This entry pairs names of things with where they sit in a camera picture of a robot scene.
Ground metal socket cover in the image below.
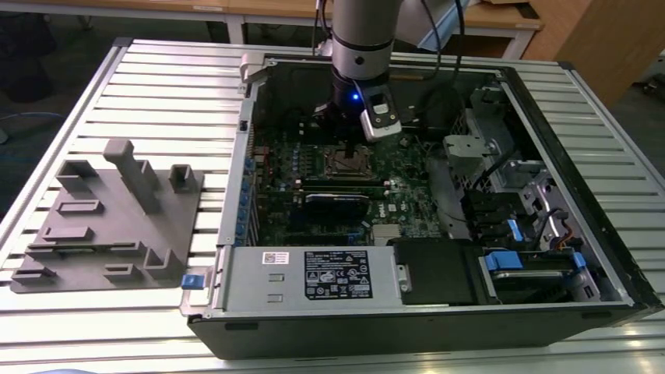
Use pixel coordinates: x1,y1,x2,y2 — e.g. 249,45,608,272
324,146,375,175

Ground CPU socket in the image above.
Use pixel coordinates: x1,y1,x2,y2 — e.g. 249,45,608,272
323,144,379,178

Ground green motherboard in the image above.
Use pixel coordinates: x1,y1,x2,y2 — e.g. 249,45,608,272
252,126,453,247

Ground black graphics card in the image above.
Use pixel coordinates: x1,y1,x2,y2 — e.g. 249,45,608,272
304,192,371,231

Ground silver drive cage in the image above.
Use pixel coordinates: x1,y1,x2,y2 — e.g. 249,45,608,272
449,87,552,196

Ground silver finned heat sink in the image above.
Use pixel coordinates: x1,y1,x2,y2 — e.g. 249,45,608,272
369,222,403,239

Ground black disk bay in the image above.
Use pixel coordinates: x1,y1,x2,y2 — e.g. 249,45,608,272
460,191,536,247

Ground wooden desk white legs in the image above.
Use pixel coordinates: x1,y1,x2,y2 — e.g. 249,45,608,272
241,0,545,59
20,0,245,46

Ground grey power supply unit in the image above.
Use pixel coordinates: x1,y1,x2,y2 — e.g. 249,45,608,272
207,245,408,312

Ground grey parts rack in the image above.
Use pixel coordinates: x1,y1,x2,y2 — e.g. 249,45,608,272
8,139,207,295

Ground hard disk in blue carrier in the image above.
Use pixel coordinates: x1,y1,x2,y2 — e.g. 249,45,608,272
480,249,588,305

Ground wooden cabinet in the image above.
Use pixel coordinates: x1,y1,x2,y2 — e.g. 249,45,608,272
521,0,665,108

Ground black PC case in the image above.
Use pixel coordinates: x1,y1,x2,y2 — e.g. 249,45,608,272
179,52,665,362

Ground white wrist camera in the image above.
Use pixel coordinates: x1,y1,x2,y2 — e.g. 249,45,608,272
359,83,404,142

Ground silver metal bracket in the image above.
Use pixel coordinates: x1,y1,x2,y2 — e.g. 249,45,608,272
443,134,499,160

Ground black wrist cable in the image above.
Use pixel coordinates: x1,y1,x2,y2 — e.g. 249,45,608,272
399,0,467,125

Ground thick black cable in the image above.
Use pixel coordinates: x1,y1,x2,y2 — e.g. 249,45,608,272
467,147,517,194

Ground black wire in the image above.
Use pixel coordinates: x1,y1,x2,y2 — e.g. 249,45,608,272
535,207,568,245

